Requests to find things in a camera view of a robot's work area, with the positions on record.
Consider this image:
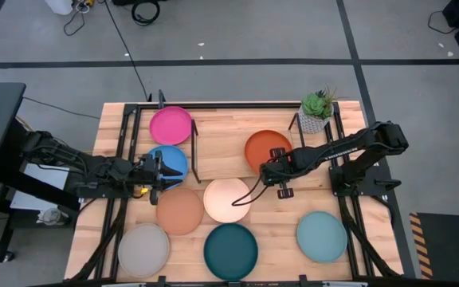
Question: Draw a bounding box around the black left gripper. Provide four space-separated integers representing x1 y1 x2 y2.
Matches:
137 150 185 206

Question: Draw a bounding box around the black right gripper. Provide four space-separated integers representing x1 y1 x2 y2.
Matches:
259 147 296 200

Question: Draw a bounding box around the blue plate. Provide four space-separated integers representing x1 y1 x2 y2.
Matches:
148 144 190 191

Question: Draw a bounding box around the terracotta brown plate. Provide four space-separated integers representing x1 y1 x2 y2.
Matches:
155 186 206 236

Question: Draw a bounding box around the pink plate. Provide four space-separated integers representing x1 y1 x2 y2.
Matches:
148 105 194 146

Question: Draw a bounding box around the pale peach plate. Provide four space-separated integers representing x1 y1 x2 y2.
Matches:
202 177 253 224

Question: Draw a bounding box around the light teal plate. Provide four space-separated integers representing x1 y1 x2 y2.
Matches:
296 210 349 264

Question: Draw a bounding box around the grey plate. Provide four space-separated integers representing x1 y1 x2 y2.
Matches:
117 222 171 279

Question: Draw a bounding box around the dark teal plate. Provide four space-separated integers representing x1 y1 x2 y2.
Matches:
202 222 260 281

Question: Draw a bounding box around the orange-red plate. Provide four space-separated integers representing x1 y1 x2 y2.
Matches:
244 129 294 176

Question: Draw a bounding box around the succulent in white patterned pot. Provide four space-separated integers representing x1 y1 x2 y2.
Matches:
296 84 340 135

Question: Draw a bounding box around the black mat with hazard stripes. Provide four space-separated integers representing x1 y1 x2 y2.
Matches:
408 211 459 280

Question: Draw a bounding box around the white container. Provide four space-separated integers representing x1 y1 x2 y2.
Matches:
45 0 74 16

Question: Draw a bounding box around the black cable with yellow tag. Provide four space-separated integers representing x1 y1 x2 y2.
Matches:
131 183 151 200

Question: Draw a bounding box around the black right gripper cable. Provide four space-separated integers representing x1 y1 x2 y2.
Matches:
231 173 273 207

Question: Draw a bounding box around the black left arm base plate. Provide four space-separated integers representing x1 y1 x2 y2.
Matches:
65 175 135 200

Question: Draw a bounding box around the long black floor cable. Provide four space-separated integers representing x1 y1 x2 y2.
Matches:
104 0 154 103

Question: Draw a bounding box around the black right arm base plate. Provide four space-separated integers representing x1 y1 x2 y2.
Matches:
328 165 402 197

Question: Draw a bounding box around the thin black desk cable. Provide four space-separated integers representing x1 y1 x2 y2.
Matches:
22 96 101 120

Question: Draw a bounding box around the yellow floor cable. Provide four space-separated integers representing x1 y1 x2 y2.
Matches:
15 115 35 132

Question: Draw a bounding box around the coiled black cable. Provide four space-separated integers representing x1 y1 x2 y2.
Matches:
131 0 162 27

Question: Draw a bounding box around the thin black cable loop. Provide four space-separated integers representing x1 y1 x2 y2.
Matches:
427 10 457 35
62 3 89 37

